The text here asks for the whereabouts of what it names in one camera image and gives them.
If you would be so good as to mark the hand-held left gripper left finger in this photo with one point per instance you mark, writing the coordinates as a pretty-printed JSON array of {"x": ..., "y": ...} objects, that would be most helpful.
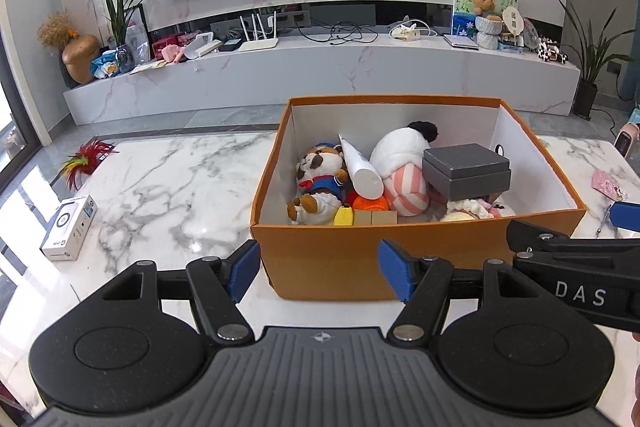
[{"x": 245, "y": 269}]

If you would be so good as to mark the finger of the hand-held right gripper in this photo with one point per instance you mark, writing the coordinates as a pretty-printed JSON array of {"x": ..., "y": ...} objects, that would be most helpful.
[
  {"x": 535, "y": 237},
  {"x": 629, "y": 214}
]

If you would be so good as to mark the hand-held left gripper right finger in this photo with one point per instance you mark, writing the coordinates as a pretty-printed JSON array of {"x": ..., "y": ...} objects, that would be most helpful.
[{"x": 395, "y": 269}]

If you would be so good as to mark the small brown cardboard box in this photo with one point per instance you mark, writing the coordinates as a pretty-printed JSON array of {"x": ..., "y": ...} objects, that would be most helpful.
[{"x": 380, "y": 218}]

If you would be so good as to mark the orange cardboard box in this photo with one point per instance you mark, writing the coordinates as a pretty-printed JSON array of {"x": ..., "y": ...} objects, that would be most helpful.
[{"x": 325, "y": 267}]

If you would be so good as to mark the white pink crochet doll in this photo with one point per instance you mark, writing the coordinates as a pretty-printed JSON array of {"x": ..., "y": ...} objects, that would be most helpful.
[{"x": 470, "y": 209}]

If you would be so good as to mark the orange crochet fruit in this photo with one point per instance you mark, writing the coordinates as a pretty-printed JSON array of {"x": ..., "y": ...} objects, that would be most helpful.
[{"x": 370, "y": 203}]

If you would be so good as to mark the grey lidded box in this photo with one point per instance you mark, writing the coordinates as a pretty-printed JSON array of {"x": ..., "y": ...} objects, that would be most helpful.
[{"x": 465, "y": 167}]

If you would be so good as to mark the white lotion tube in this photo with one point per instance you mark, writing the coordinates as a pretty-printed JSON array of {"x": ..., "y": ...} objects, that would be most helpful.
[{"x": 362, "y": 172}]

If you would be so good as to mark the white pink striped panda plush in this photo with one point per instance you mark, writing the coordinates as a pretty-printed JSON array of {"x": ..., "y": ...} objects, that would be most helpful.
[{"x": 400, "y": 152}]

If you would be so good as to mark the brown sailor bear plush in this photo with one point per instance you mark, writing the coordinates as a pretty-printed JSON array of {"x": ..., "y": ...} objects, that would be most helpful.
[{"x": 320, "y": 177}]

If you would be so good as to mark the pink card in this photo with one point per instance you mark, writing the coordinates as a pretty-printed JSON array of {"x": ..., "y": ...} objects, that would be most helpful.
[{"x": 607, "y": 183}]

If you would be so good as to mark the pink stool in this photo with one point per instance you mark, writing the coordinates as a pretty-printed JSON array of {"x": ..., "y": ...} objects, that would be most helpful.
[{"x": 627, "y": 139}]

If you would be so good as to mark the green plant in black pot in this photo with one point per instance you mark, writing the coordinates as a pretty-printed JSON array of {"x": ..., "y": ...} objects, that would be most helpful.
[{"x": 587, "y": 92}]

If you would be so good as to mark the black white cow figurine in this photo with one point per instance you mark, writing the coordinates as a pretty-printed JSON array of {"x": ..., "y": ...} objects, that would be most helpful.
[{"x": 552, "y": 52}]

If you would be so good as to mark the white carton box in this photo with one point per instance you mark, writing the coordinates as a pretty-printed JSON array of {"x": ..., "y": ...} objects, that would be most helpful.
[{"x": 67, "y": 227}]

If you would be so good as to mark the red green feather toy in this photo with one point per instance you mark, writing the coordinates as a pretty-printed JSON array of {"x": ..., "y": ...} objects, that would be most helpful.
[{"x": 87, "y": 159}]

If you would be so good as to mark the white marble tv console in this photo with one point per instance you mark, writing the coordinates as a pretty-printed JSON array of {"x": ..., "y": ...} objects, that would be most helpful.
[{"x": 350, "y": 77}]

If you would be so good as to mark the silver tablet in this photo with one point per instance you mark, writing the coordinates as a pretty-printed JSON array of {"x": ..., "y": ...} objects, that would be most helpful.
[{"x": 460, "y": 42}]

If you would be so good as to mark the round paper fan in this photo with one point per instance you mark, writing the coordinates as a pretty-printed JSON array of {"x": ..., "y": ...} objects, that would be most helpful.
[{"x": 512, "y": 24}]

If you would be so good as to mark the small black box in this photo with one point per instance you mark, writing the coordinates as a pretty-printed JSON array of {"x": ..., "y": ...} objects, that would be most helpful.
[{"x": 230, "y": 45}]

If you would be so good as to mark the paper envelope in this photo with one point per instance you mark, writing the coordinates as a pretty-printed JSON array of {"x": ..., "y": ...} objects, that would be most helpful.
[{"x": 147, "y": 67}]

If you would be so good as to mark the white router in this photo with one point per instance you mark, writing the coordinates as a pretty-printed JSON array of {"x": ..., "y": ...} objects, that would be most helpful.
[{"x": 257, "y": 43}]

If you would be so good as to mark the pink soft toy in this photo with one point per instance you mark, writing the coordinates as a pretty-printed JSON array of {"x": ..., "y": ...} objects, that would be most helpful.
[{"x": 172, "y": 54}]

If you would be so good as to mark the white plastic device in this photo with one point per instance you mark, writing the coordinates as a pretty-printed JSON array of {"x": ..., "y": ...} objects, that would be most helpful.
[{"x": 202, "y": 46}]

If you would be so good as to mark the painted picture card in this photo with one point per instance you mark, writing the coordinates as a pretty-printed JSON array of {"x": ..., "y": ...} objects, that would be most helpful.
[{"x": 462, "y": 12}]

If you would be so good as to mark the small tan teddy bear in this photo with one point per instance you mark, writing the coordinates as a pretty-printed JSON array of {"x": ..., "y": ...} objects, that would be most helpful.
[{"x": 486, "y": 3}]

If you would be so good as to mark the red pink box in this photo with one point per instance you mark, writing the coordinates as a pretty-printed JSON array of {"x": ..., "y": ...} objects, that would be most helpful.
[{"x": 164, "y": 44}]

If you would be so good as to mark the blue snack packet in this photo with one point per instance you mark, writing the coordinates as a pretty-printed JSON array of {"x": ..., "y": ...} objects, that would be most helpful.
[{"x": 105, "y": 66}]

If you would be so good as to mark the gold vase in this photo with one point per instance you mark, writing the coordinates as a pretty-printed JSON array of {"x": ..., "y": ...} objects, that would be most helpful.
[{"x": 80, "y": 59}]

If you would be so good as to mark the green plant in glass vase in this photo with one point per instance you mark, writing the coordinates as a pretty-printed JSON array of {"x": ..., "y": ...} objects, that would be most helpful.
[{"x": 120, "y": 22}]

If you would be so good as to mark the dried yellow flowers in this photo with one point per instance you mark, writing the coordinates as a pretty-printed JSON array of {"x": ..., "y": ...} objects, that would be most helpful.
[{"x": 55, "y": 29}]

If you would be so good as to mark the wall socket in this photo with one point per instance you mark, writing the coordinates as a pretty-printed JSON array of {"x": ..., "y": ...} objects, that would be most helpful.
[{"x": 614, "y": 68}]

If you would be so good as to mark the picture frame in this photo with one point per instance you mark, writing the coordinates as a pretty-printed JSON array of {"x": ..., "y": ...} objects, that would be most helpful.
[{"x": 137, "y": 37}]

